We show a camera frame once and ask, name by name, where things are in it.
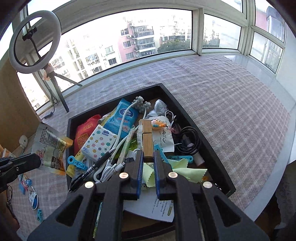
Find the wooden clothespin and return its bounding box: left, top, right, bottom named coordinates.
left=142, top=120, right=154, bottom=163

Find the yellow snack wrapper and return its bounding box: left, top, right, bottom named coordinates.
left=31, top=123, right=73, bottom=176

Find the wrapped chopsticks sleeve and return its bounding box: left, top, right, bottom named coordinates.
left=117, top=126, right=136, bottom=164

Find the yellow-green cleaning cloth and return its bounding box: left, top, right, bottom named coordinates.
left=142, top=159, right=208, bottom=188

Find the white printed paper sheet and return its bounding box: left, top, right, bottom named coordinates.
left=123, top=192, right=175, bottom=222

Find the white round device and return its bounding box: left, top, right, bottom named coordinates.
left=19, top=135, right=28, bottom=150

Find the dotted white tissue pack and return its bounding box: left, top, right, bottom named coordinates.
left=81, top=125, right=117, bottom=161

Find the white face mask pouch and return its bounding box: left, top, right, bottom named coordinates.
left=149, top=116, right=175, bottom=153

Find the blue wet wipes pack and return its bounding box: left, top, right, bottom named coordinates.
left=103, top=98, right=139, bottom=140

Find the wooden cabinet panel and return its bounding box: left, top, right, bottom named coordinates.
left=0, top=56, right=41, bottom=151

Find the black pen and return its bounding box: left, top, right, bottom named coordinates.
left=68, top=148, right=116, bottom=192

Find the black storage tray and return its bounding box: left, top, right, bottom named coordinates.
left=66, top=83, right=237, bottom=239

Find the blue plastic clip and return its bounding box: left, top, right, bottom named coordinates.
left=67, top=156, right=88, bottom=171

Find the red packet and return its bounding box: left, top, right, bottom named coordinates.
left=74, top=114, right=101, bottom=156

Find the grey fuzzy toy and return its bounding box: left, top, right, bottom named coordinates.
left=132, top=96, right=151, bottom=113

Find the black tripod stand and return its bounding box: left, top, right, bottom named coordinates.
left=22, top=27, right=82, bottom=113

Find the white cable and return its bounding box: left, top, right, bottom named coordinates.
left=93, top=101, right=148, bottom=183

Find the black coiled cable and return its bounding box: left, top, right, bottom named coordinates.
left=173, top=126, right=202, bottom=156

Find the white ring light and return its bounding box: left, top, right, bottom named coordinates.
left=9, top=10, right=61, bottom=74

